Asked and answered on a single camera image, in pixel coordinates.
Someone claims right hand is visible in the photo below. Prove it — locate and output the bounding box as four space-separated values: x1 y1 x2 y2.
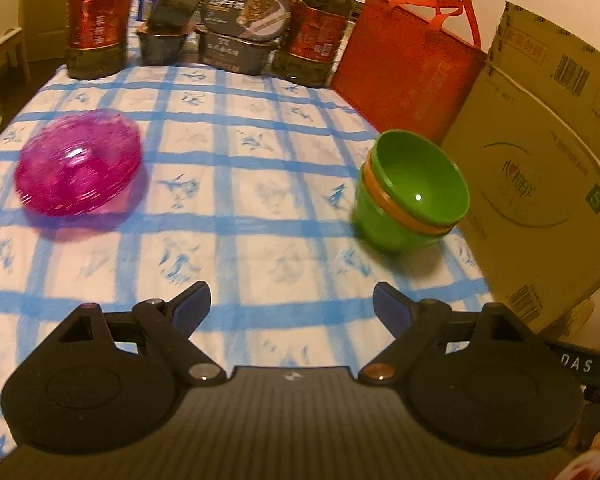
555 432 600 480

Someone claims cooking oil bottle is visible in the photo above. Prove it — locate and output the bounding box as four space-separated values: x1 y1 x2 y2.
66 0 132 80
273 0 353 88

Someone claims green plastic bowl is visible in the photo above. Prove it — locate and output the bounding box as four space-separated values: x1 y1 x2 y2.
370 129 470 226
351 178 446 254

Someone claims lower instant meal box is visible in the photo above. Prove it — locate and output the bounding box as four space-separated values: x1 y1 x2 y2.
195 25 278 76

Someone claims brown cardboard box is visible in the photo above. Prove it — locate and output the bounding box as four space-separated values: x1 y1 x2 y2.
443 3 600 332

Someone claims red fabric tote bag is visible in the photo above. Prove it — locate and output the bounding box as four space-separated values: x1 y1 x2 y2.
330 0 486 144

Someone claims right cooking oil bottle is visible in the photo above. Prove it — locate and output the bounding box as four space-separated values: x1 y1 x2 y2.
273 0 353 88

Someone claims tilted instant meal box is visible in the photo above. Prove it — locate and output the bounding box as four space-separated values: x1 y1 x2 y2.
201 0 290 44

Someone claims pink glass plate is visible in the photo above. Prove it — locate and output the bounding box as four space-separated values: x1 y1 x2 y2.
14 114 145 219
14 107 145 212

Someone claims left cooking oil bottle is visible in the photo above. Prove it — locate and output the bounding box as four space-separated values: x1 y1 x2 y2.
66 0 132 80

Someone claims upper dark food cup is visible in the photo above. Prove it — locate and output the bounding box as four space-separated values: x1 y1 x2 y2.
147 0 201 34

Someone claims orange plastic bowl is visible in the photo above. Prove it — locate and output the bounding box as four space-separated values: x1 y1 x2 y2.
361 151 455 237

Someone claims blue checked tablecloth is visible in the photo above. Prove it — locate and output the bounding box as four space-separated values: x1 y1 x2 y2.
0 0 496 464

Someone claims dark food cup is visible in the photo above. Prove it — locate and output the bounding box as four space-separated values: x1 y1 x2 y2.
147 0 201 34
136 24 192 66

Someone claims lower dark food cup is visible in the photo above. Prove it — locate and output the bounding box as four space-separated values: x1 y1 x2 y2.
136 24 192 66

